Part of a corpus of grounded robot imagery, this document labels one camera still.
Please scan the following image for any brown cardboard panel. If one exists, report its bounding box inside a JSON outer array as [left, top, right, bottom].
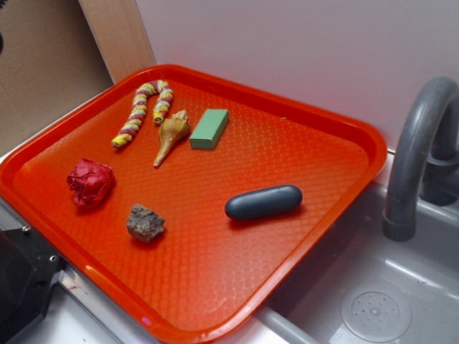
[[1, 1, 113, 154]]

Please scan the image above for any striped candy cane rope toy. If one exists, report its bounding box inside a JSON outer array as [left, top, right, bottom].
[[111, 80, 174, 148]]

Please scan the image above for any grey curved toy faucet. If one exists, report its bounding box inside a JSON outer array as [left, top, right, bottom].
[[383, 77, 458, 242]]

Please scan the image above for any green rectangular block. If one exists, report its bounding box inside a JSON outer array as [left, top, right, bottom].
[[189, 109, 230, 150]]

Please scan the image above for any grey plastic toy sink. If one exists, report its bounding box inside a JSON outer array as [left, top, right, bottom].
[[256, 183, 458, 343]]

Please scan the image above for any light wooden board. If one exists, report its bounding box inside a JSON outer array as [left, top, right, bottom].
[[79, 0, 156, 82]]

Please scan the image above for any dark blue oval case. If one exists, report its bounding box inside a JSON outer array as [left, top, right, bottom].
[[224, 184, 303, 221]]

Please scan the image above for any grey brown rock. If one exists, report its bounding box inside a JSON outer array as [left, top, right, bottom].
[[126, 204, 166, 243]]

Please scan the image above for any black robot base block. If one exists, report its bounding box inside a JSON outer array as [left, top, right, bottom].
[[1, 226, 63, 343]]

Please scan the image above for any red plastic tray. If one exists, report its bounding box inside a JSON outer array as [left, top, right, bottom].
[[1, 65, 387, 343]]

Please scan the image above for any crumpled red paper ball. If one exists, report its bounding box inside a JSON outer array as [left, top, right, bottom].
[[66, 158, 115, 208]]

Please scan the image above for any tan spiral seashell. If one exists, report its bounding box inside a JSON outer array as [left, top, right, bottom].
[[153, 110, 191, 168]]

